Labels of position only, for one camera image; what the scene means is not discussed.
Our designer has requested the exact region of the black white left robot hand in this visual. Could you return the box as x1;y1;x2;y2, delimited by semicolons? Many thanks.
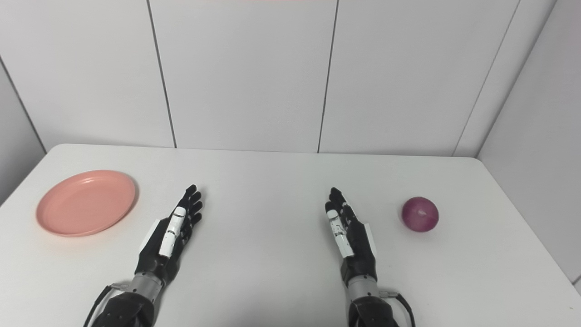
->
135;184;204;285

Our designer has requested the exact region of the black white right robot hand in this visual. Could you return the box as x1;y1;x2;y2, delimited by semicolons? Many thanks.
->
325;187;379;287

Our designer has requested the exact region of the purple red onion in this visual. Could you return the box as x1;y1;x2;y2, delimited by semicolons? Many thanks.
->
401;196;440;233

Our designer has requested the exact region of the pink round plate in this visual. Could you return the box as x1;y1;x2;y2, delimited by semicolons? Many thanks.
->
36;170;137;238

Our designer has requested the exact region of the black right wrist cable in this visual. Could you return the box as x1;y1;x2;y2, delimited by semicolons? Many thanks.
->
379;291;416;327

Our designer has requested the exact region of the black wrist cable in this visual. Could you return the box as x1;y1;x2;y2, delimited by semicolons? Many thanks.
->
379;291;416;327
83;284;130;327

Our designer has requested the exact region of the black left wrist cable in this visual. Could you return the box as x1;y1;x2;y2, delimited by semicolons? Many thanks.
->
83;284;130;327

